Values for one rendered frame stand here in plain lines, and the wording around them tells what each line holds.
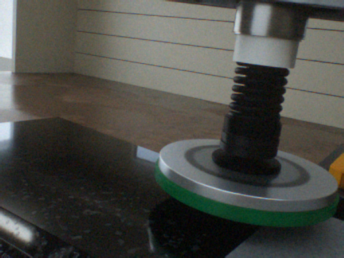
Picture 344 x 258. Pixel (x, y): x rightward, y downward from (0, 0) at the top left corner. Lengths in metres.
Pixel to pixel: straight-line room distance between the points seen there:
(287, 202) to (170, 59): 7.31
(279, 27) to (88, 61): 8.76
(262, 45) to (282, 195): 0.16
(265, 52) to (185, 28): 7.10
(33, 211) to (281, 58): 0.31
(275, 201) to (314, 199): 0.04
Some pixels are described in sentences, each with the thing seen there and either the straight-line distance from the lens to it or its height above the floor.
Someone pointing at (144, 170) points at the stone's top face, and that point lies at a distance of 0.56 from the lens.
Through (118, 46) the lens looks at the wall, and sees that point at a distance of 8.49.
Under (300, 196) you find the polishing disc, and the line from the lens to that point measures 0.40.
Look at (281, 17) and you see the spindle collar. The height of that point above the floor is 1.05.
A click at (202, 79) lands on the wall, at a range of 7.27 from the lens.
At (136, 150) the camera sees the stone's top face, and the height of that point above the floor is 0.82.
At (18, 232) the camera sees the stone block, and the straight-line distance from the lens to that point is 0.41.
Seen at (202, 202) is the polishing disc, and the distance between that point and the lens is 0.38.
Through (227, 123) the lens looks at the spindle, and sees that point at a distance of 0.44.
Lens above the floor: 1.01
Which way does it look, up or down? 13 degrees down
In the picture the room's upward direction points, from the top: 7 degrees clockwise
